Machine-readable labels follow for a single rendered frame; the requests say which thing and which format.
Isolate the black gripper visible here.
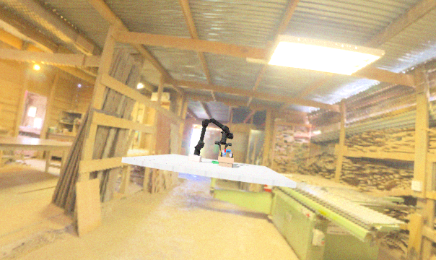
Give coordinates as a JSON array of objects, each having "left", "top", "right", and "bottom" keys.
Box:
[{"left": 215, "top": 137, "right": 232, "bottom": 151}]

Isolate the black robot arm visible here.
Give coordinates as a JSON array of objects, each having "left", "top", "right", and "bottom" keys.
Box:
[{"left": 193, "top": 118, "right": 233, "bottom": 156}]

